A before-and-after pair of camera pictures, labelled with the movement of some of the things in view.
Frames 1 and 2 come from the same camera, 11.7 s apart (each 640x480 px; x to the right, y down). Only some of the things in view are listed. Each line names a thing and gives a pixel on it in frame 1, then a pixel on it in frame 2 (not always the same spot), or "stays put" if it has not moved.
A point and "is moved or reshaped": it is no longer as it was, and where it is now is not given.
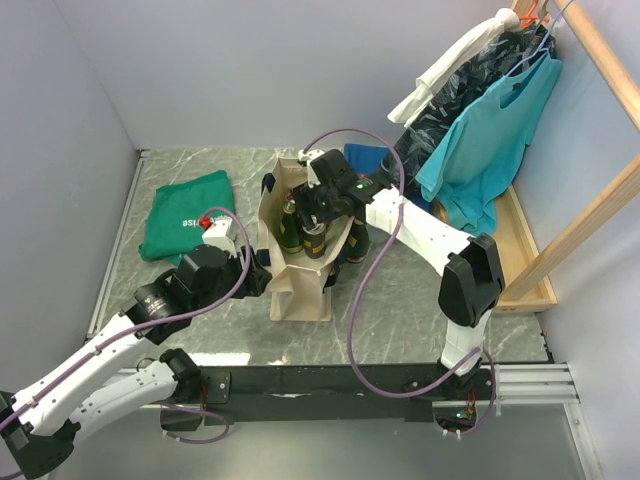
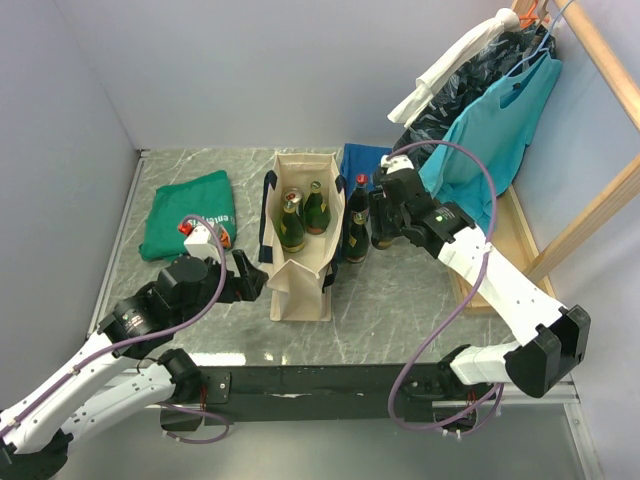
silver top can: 314,240 is moved or reshaped
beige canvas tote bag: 296,282 stays put
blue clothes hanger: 542,48 stays put
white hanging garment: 502,22 stays put
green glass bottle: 357,243 stays put
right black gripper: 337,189 -> 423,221
